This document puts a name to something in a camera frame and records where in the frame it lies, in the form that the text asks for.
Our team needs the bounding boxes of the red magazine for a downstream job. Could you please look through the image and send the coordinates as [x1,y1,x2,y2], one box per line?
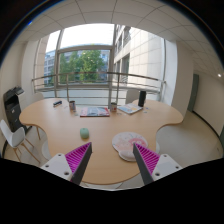
[80,107,110,117]

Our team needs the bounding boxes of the small dark stapler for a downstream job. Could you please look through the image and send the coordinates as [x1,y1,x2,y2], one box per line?
[53,100,62,107]

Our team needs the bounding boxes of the red white cup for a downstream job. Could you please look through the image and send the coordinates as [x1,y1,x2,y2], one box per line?
[110,102,117,112]

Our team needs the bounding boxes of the light green computer mouse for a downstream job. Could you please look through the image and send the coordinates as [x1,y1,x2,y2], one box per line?
[80,128,89,139]

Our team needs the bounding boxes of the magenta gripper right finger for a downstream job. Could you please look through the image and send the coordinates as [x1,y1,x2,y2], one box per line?
[132,142,183,186]

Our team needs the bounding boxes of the black speaker box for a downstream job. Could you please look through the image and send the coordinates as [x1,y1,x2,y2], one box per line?
[138,91,146,107]

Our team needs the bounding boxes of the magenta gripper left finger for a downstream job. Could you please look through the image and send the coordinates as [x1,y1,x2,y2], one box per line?
[40,142,93,186]

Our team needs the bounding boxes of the white chair wooden legs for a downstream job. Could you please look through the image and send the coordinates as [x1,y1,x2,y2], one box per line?
[0,120,39,162]

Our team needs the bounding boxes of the patterned mug left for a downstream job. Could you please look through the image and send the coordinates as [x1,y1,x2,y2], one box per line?
[69,100,76,111]

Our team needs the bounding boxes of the light blue book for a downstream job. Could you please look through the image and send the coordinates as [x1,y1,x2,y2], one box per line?
[118,103,142,115]

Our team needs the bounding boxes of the metal window railing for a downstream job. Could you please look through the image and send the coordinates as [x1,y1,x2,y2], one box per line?
[32,72,165,106]

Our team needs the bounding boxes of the dark green door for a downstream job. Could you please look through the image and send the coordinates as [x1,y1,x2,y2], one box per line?
[187,74,199,112]

